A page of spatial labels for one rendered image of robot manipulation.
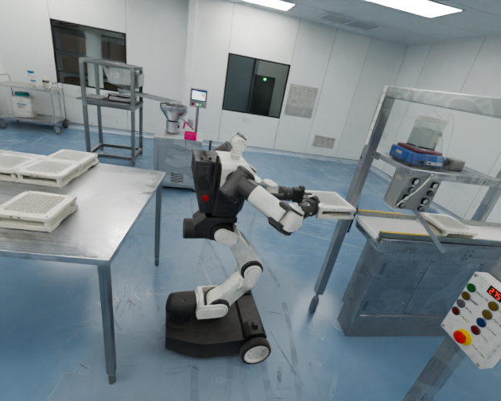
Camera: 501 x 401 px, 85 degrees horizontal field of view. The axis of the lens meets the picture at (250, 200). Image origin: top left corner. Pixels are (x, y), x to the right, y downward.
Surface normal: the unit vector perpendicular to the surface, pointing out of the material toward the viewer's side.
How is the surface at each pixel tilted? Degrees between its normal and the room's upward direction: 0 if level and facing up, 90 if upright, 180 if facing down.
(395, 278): 90
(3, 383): 0
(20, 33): 90
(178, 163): 90
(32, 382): 0
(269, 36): 90
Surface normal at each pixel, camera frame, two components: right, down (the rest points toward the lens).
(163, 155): 0.15, 0.44
